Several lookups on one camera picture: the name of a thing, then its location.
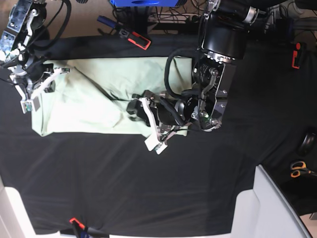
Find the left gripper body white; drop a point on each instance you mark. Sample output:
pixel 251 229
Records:
pixel 156 118

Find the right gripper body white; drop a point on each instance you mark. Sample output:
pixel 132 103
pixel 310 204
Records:
pixel 30 83

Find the light green T-shirt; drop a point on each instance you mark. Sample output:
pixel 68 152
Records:
pixel 94 95

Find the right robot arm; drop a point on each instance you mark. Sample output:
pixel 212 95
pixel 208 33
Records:
pixel 25 26

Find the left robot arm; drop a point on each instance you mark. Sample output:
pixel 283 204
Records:
pixel 222 37

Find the black table cloth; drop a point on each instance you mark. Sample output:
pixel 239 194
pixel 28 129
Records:
pixel 112 183

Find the red black clamp tool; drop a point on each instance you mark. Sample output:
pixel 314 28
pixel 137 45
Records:
pixel 135 38

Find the blue base box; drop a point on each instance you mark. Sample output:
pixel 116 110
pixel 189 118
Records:
pixel 136 3

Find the red clamp bottom edge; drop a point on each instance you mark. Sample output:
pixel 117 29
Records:
pixel 75 221

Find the white bin left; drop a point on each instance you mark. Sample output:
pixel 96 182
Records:
pixel 14 220

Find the grey white bin right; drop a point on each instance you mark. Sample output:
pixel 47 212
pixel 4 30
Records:
pixel 264 212

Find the black round tape roll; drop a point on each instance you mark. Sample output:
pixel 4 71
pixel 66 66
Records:
pixel 308 143

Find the blue handled tool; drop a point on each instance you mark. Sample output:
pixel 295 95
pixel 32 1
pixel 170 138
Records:
pixel 107 21

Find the orange handled scissors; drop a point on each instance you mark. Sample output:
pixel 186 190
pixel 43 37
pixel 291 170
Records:
pixel 299 168

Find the red black bracket right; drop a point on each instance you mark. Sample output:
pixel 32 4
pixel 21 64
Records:
pixel 296 58

